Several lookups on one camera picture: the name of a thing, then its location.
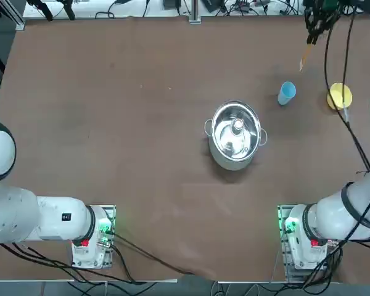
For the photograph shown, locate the black floor cable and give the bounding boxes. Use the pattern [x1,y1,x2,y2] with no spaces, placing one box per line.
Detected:
[0,242,144,284]

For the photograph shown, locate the steel cooking pot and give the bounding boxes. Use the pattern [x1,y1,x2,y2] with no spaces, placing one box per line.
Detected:
[203,99,269,171]

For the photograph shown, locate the black tripod leg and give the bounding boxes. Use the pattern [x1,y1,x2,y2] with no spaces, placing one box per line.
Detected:
[27,0,54,22]
[60,0,77,21]

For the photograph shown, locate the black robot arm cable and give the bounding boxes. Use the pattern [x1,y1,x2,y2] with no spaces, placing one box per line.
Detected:
[323,0,370,173]

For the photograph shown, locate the black base power cable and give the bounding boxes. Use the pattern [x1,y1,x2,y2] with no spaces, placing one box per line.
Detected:
[110,232,201,276]

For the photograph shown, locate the aluminium frame post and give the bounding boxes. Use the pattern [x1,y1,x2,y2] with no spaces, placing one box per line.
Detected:
[188,0,203,24]

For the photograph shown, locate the aluminium corner profile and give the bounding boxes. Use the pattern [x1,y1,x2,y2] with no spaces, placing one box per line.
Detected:
[4,0,26,31]

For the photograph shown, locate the glass pot lid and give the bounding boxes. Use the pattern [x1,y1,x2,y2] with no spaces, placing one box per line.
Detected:
[212,102,263,160]

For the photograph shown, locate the blue plastic cup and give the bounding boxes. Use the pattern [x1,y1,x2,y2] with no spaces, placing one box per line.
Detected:
[276,81,297,107]

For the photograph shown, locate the black ribbed power adapter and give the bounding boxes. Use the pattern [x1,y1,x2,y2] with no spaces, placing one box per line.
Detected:
[202,0,226,14]

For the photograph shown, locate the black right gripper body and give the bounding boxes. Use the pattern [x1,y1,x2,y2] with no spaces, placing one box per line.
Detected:
[303,0,342,22]

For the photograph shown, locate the yellow bowl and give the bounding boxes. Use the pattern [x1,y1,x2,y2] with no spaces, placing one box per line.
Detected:
[326,81,353,110]

